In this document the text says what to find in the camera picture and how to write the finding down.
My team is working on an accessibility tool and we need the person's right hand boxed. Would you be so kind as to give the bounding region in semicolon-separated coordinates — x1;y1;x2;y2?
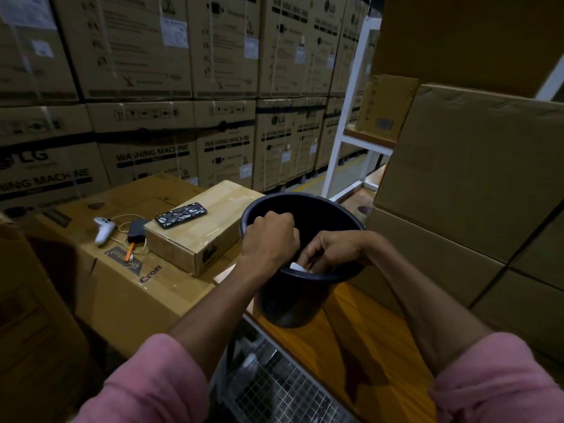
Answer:
298;230;388;274

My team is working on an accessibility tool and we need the person's left hand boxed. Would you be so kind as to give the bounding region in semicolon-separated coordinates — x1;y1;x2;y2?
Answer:
237;211;301;281

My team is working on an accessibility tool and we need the black plastic bucket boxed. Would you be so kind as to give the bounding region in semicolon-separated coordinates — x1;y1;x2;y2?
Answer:
240;192;367;329

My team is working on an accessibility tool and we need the plain brown cardboard box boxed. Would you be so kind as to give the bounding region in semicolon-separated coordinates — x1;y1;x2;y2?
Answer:
385;83;564;264
350;206;505;314
471;269;564;362
511;211;564;291

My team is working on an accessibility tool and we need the person's right forearm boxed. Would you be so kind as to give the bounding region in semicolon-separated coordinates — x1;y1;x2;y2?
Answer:
365;241;492;375

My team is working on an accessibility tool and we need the person's left forearm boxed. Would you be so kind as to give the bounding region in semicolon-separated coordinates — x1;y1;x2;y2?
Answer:
169;264;265;380

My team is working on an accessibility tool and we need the small light cardboard box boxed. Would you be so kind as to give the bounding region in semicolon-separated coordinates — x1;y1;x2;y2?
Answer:
144;179;265;278

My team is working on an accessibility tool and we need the large cardboard box dark print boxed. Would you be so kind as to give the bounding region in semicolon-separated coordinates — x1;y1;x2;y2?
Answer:
26;173;244;357

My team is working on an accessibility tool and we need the stack of large appliance cartons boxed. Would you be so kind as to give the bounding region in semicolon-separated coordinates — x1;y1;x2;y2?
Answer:
0;0;384;214

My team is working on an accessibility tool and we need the black patterned smartphone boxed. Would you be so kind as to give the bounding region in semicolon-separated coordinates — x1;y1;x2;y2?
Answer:
154;202;208;230

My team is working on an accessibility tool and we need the white metal shelf rack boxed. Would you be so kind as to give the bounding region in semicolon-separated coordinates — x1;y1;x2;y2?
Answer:
321;15;564;203

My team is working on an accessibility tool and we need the black power adapter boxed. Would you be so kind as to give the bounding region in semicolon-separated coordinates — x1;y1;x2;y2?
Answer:
127;217;150;241

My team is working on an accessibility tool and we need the white handheld controller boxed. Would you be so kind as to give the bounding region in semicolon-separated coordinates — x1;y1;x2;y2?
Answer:
93;217;116;246

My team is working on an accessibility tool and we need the pink left shirt sleeve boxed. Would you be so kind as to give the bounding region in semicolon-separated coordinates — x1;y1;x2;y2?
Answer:
72;333;210;423

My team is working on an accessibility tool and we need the pink shirt sleeve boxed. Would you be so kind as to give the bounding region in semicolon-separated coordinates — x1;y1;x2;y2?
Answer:
72;333;210;423
429;332;564;423

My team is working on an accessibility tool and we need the pink right shirt sleeve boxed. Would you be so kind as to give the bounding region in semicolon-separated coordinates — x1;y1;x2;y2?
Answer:
429;332;564;423

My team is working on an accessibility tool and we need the dark brown floor carton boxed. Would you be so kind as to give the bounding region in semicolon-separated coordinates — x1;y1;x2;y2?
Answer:
0;213;91;423

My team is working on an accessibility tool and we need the wire mesh cage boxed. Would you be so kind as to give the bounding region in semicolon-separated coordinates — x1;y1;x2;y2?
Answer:
224;321;358;423

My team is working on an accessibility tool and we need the black power bank with cable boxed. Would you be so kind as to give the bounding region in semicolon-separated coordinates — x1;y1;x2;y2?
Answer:
108;214;149;256

